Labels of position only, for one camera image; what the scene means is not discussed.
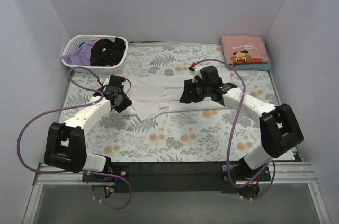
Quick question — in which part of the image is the black garment in basket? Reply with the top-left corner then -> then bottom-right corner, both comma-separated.
90,38 -> 126,67

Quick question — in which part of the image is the purple cable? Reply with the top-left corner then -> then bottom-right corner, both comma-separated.
17,67 -> 133,210
188,59 -> 275,201

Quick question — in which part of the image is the purple garment in basket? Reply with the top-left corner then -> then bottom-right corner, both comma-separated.
63,39 -> 99,66

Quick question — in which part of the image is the aluminium frame rail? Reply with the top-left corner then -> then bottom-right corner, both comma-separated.
23,162 -> 331,223

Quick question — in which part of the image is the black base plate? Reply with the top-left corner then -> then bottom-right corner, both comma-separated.
82,162 -> 272,200

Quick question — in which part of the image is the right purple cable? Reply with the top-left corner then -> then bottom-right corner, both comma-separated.
188,59 -> 275,201

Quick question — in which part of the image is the floral table mat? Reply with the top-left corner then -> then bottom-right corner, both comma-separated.
49,44 -> 295,163

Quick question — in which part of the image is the folded pink t shirt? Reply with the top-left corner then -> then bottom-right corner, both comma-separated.
221,35 -> 269,65

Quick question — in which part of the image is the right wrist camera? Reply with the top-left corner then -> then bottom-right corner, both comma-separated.
189,62 -> 204,83

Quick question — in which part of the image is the white plastic laundry basket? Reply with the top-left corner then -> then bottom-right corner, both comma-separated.
61,35 -> 129,74

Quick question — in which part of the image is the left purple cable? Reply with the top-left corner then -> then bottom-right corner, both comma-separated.
17,67 -> 133,210

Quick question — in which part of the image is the white t shirt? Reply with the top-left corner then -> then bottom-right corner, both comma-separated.
121,75 -> 225,122

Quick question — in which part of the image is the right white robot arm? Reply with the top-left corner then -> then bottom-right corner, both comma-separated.
180,64 -> 304,181

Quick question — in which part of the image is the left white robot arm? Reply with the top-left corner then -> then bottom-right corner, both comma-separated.
44,75 -> 132,182

